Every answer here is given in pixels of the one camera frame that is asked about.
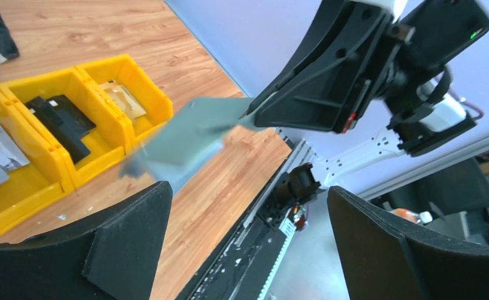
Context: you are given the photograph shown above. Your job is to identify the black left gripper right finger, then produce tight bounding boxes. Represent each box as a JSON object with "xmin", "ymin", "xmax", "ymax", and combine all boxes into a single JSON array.
[{"xmin": 327, "ymin": 186, "xmax": 489, "ymax": 299}]

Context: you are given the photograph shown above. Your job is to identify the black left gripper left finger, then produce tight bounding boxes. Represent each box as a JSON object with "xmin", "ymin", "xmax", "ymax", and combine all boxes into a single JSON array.
[{"xmin": 0, "ymin": 181, "xmax": 173, "ymax": 299}]

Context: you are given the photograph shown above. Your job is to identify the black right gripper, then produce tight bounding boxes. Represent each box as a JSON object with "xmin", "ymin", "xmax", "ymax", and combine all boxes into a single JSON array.
[{"xmin": 247, "ymin": 1, "xmax": 401, "ymax": 133}]

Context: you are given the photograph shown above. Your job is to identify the green leather card holder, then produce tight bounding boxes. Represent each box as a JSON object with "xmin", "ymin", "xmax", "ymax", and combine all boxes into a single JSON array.
[{"xmin": 119, "ymin": 97, "xmax": 258, "ymax": 194}]

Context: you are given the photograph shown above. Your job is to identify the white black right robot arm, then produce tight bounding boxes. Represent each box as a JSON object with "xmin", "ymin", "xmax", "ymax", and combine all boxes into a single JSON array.
[{"xmin": 245, "ymin": 1, "xmax": 489, "ymax": 187}]

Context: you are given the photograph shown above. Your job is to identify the black cards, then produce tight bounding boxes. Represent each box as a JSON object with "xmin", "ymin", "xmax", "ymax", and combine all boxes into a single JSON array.
[{"xmin": 25, "ymin": 94, "xmax": 96, "ymax": 164}]

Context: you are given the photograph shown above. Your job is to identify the gold beige cards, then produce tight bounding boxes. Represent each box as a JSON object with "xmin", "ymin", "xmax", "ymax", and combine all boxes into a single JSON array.
[{"xmin": 99, "ymin": 81, "xmax": 146, "ymax": 121}]

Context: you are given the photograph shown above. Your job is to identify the left yellow plastic bin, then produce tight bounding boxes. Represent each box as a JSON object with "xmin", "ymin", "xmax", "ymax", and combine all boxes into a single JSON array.
[{"xmin": 0, "ymin": 91, "xmax": 75, "ymax": 236}]

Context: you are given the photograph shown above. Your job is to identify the yellow plastic bin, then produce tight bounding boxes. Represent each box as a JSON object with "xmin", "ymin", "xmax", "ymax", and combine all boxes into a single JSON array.
[
  {"xmin": 0, "ymin": 91, "xmax": 75, "ymax": 236},
  {"xmin": 0, "ymin": 67, "xmax": 132, "ymax": 188},
  {"xmin": 76, "ymin": 54, "xmax": 173, "ymax": 148}
]

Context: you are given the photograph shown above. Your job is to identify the middle yellow plastic bin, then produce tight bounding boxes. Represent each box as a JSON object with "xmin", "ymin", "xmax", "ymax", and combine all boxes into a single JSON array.
[{"xmin": 0, "ymin": 67, "xmax": 132, "ymax": 188}]

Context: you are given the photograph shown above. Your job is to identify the right yellow plastic bin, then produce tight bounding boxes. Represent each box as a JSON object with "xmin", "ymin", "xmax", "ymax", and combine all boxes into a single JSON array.
[{"xmin": 76, "ymin": 54, "xmax": 173, "ymax": 148}]

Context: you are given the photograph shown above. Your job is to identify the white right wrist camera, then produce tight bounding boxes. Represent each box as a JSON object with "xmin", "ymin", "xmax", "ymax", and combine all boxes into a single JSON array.
[{"xmin": 359, "ymin": 0, "xmax": 408, "ymax": 22}]

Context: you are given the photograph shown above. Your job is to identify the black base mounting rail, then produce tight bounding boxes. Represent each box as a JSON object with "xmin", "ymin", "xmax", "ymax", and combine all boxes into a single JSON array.
[{"xmin": 177, "ymin": 139, "xmax": 320, "ymax": 299}]

